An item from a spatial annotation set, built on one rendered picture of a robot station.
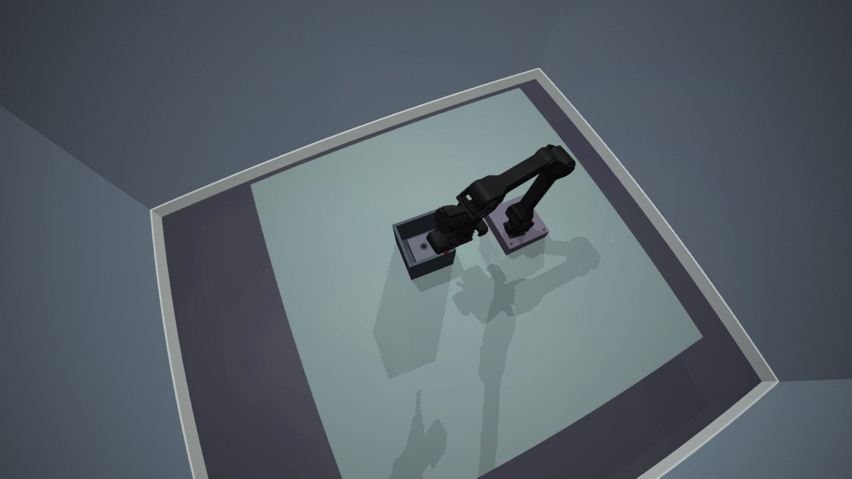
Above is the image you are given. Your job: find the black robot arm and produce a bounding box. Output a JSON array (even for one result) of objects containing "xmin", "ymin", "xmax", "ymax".
[{"xmin": 435, "ymin": 144, "xmax": 576, "ymax": 239}]

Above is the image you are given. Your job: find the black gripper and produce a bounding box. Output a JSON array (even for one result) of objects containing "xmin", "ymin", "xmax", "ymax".
[{"xmin": 426, "ymin": 219, "xmax": 488, "ymax": 255}]

